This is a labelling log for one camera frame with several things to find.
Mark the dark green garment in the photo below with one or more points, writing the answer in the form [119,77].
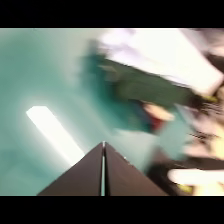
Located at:
[150,86]

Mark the blue garment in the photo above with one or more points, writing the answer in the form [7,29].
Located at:
[145,116]

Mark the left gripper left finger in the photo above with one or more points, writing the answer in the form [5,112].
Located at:
[85,176]

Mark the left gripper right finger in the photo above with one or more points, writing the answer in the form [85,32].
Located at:
[125,176]

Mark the white garment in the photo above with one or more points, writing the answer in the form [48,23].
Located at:
[173,56]

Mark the pale orange garment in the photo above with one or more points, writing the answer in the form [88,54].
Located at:
[160,111]

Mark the red garment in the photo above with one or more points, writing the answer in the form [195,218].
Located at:
[158,124]

